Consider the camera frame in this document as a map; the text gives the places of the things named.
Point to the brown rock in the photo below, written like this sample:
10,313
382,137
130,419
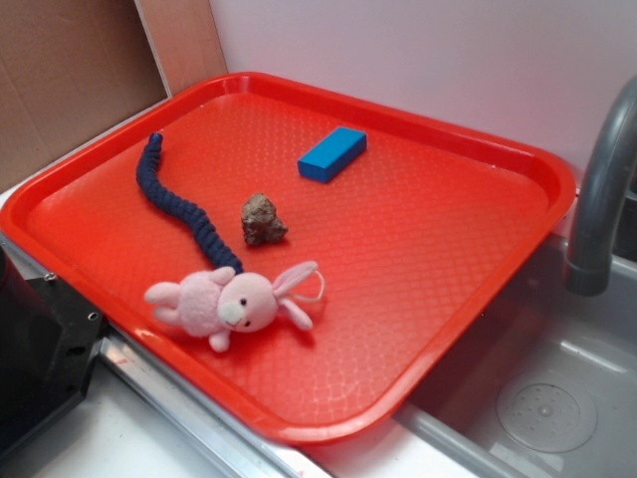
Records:
260,221

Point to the pink plush bunny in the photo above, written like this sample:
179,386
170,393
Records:
215,304

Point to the wooden board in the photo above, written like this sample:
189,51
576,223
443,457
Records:
184,41

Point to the grey faucet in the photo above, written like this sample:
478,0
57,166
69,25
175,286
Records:
604,222

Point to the brown cardboard panel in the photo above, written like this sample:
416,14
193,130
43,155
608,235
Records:
70,70

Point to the grey toy sink basin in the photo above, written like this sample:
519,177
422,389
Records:
542,384

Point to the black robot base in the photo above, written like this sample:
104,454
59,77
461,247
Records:
50,337

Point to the red plastic tray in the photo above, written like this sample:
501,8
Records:
413,240

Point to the blue rectangular block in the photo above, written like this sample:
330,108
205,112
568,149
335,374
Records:
332,154

